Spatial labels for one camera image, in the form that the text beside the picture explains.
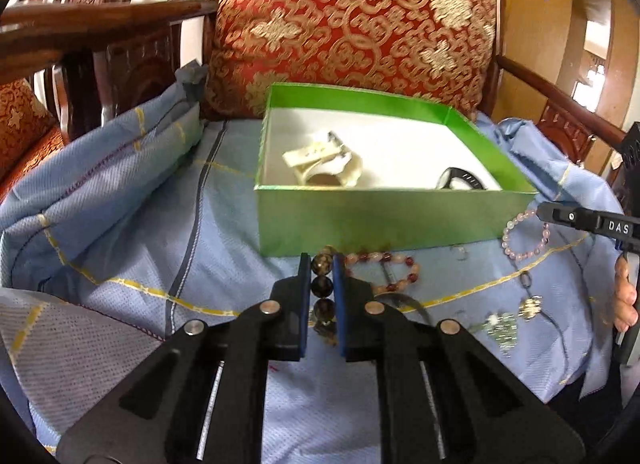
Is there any blue checked blanket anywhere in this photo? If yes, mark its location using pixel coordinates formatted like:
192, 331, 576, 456
0, 61, 626, 464

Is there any white bangle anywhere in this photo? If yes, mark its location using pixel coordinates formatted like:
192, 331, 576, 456
295, 151, 364, 189

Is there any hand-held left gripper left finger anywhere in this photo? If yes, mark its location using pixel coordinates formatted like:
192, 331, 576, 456
56, 253, 313, 464

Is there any black wrist watch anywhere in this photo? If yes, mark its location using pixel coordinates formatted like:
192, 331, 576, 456
438, 166, 492, 191

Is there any red gold patterned cushion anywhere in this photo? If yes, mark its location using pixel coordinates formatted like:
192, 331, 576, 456
0, 78, 67, 197
205, 0, 502, 121

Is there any red bead bracelet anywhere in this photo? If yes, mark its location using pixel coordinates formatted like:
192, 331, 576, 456
344, 251, 422, 295

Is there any pink bead bracelet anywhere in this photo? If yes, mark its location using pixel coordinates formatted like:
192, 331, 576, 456
501, 211, 551, 261

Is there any green cardboard box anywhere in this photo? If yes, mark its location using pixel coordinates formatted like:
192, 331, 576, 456
254, 82, 540, 259

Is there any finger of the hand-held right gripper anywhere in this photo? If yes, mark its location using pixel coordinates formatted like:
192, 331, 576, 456
537, 201, 601, 235

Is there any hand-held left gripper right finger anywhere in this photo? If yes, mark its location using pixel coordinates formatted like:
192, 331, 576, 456
334, 253, 586, 464

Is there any white paper tag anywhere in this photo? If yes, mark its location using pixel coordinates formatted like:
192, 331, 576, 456
282, 141, 331, 169

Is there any dark brown bead bracelet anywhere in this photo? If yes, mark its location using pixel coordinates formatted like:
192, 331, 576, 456
311, 250, 337, 345

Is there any carved wooden sofa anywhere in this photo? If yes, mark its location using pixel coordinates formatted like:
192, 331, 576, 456
0, 0, 628, 179

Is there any dark cloth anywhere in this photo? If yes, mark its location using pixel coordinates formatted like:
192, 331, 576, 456
545, 374, 632, 451

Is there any person's right hand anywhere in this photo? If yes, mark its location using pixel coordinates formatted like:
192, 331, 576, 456
613, 256, 640, 333

